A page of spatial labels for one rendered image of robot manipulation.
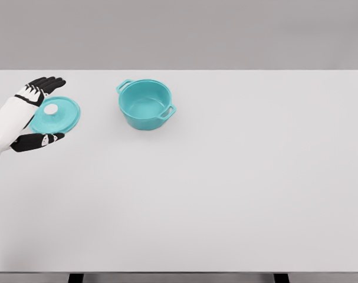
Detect teal pot lid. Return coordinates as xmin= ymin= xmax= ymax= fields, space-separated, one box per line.
xmin=28 ymin=96 xmax=81 ymax=134

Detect teal pot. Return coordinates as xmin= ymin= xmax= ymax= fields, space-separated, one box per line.
xmin=116 ymin=78 xmax=177 ymax=131

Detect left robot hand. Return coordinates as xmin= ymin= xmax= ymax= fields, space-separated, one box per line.
xmin=0 ymin=76 xmax=67 ymax=154

